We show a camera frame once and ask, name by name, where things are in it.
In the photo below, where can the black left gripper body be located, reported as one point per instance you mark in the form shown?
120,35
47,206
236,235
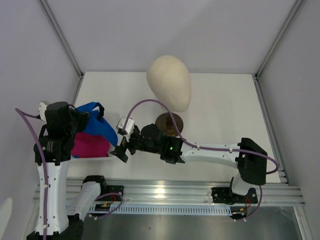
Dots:
78,123

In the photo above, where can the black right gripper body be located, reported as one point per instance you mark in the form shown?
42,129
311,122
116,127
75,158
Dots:
136,143

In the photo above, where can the blue cap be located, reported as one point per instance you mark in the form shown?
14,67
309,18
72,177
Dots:
97,125

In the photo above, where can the cream mannequin head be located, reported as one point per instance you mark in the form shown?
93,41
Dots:
170,81

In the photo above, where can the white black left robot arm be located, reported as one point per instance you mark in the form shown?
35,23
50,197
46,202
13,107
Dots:
52,151

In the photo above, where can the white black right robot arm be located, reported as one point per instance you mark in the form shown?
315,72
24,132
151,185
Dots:
247,157

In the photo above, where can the dark brown round stand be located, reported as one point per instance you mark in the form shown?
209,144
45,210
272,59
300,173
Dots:
170,125

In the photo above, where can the white plastic basket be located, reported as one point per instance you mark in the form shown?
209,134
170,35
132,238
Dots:
112,118

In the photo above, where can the pink cap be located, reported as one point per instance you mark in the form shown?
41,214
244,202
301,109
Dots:
90,146

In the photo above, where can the left aluminium corner profile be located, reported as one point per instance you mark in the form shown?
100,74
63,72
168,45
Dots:
49,14

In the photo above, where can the aluminium corner profile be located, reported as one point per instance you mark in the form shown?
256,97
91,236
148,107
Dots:
284,28
49,14

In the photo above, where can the right aluminium corner profile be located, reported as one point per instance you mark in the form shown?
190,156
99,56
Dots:
284,28

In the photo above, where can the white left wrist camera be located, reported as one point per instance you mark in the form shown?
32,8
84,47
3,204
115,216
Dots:
42,107

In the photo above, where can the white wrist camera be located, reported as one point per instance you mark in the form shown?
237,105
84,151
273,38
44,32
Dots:
42,107
125,127

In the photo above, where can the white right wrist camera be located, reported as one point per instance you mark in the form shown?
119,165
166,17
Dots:
125,127

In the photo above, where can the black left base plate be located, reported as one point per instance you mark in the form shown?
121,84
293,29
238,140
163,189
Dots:
112,193

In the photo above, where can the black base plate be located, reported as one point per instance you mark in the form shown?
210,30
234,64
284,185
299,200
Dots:
224,195
112,193

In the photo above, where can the aluminium mounting rail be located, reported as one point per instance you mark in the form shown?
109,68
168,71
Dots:
167,192

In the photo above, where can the white slotted cable duct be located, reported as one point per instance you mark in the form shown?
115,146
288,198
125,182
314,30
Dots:
148,209

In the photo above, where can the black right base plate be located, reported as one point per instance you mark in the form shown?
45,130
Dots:
224,195

